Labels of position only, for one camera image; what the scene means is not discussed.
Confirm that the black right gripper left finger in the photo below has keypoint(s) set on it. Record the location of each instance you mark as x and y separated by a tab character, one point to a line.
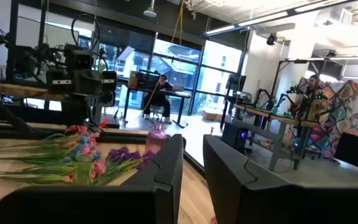
104	205

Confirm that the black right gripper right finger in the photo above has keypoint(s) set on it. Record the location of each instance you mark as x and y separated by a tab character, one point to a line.
259	205

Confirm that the black monitor panel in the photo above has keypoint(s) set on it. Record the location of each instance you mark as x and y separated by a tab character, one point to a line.
356	152

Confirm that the wooden top workbench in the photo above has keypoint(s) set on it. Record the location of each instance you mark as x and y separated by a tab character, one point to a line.
23	90

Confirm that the colourful patchwork cloth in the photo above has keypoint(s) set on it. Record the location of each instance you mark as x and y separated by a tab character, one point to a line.
340	118

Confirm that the purple artificial flower bunch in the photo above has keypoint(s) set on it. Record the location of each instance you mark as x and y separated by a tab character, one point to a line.
120	155

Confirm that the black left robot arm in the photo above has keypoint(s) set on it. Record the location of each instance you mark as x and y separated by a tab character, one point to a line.
73	112

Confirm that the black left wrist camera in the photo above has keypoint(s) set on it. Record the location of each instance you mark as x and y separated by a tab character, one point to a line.
79	60

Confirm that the purple glass vase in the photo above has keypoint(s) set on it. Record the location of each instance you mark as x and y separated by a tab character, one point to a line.
155	140

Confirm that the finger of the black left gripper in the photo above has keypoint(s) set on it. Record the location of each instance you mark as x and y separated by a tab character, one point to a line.
59	82
108	82

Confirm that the ceiling light strip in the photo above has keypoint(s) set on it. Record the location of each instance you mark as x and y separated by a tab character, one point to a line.
222	30

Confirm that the dark office desk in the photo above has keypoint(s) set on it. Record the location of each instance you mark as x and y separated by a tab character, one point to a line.
179	94

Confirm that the dark monitor on stand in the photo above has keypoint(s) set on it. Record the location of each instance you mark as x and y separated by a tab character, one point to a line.
236	83

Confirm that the black ceiling camera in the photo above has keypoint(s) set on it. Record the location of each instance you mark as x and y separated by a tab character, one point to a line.
271	39

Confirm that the pink artificial flower bunch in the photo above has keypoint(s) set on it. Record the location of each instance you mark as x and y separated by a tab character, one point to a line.
99	168
81	129

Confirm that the blue artificial flower bunch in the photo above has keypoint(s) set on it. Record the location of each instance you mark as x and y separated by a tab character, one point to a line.
84	140

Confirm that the green glass vase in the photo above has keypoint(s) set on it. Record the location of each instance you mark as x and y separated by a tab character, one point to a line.
84	172

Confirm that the black computer tower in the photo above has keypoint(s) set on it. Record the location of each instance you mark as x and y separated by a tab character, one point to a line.
235	137

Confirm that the workbench with robot arms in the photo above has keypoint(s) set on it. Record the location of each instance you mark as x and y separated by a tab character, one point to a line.
275	117

